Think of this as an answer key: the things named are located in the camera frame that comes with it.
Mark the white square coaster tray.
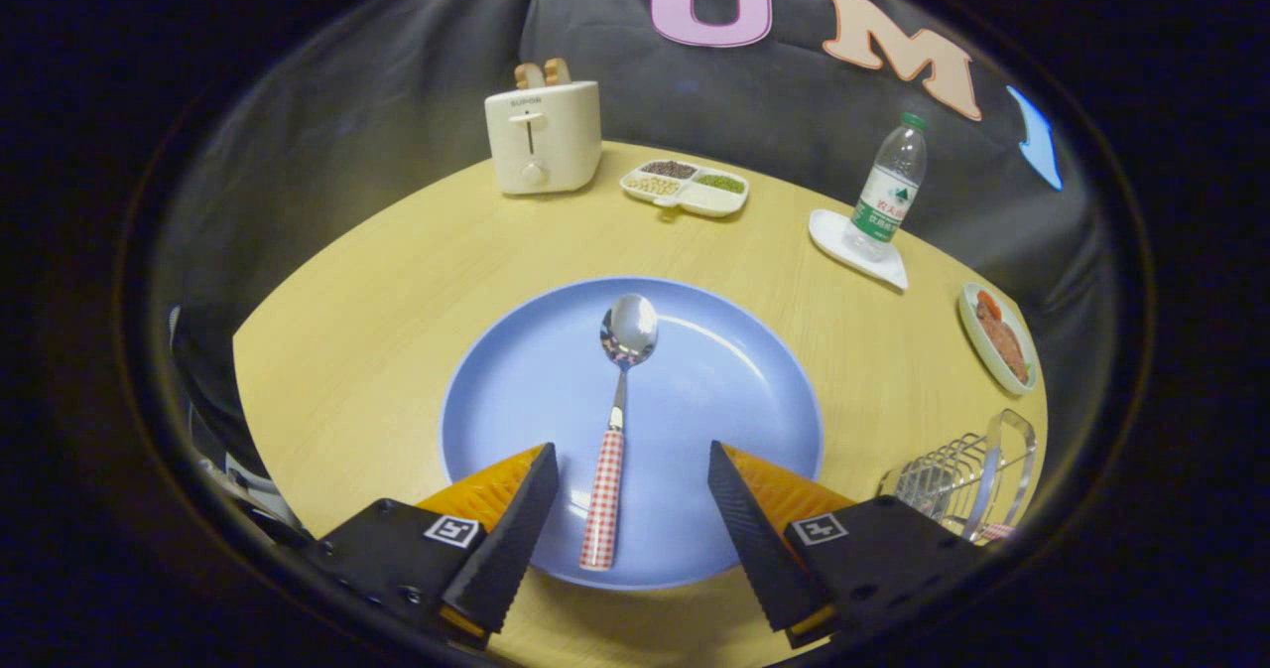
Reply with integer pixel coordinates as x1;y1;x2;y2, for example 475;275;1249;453
809;208;910;292

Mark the white toaster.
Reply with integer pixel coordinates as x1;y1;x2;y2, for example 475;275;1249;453
484;80;603;196

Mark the clear water bottle green cap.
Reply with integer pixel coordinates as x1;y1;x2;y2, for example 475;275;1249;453
843;112;929;262

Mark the blue round plate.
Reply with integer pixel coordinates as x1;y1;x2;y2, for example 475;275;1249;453
440;277;825;591

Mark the spoon with red checked handle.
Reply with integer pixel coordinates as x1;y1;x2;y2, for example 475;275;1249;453
580;294;660;572

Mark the metal wire cutlery basket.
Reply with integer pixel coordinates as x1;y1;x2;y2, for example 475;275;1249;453
878;409;1038;545

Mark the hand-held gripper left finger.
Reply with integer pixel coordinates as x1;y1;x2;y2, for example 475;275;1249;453
303;442;560;649

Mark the cooked meat with vegetables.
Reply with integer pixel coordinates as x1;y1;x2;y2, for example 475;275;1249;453
975;291;1030;383

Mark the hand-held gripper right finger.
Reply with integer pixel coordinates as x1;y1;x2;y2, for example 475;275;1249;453
707;440;993;649

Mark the white divided dish with beans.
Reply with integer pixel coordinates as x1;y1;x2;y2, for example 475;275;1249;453
620;159;750;220

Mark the pale green oval plate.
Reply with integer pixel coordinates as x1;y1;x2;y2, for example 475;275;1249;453
958;283;1039;396

